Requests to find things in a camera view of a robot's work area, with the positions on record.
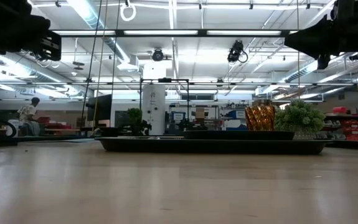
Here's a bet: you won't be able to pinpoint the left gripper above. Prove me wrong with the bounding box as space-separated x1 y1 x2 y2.
0 0 62 62

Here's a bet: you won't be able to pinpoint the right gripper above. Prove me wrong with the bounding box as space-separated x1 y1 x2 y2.
284 14 358 70

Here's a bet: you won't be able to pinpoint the golden twisted cup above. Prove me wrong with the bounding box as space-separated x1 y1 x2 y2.
244 105 276 131

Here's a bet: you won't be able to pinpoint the black rectangular tray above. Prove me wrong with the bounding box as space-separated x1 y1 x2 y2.
95 136 332 156

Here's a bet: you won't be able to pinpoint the person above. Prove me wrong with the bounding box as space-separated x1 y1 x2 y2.
16 96 42 137

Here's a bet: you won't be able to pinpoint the black monitor on stand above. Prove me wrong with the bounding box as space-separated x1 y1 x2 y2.
86 94 113 128

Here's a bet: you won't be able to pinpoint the red storage bins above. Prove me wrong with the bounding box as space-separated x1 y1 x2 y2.
37 116 72 131

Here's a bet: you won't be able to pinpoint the green bushy plant in vase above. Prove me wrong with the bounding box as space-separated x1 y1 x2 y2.
273 99 326 140

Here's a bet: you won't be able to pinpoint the black round ceiling fixture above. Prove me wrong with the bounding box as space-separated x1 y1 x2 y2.
152 48 165 62

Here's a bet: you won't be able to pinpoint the potted green plant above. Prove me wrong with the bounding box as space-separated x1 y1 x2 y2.
126 107 153 136

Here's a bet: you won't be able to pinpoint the blue storage bins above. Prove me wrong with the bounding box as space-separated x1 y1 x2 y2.
224 109 248 131

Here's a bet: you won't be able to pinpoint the white cylindrical column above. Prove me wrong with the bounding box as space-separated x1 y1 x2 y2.
141 84 167 136

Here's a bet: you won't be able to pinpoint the cardboard box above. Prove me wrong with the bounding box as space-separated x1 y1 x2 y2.
194 107 207 125

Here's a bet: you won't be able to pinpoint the black hanging cable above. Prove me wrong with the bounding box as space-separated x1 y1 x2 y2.
81 0 104 122
110 0 121 97
296 0 301 100

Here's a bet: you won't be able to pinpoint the thin yellow hanging cable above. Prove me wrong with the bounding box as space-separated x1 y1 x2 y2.
92 0 109 127

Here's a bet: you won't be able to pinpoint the white cable loop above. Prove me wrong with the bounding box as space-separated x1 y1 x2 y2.
119 2 138 22

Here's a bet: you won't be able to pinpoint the black mounted camera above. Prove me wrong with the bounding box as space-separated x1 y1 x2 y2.
227 39 248 64

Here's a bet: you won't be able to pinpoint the black aluminium table frame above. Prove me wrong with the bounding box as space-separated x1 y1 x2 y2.
0 134 358 152

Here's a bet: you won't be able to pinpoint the black tube frame stand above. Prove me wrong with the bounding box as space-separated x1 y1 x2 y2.
139 77 191 136

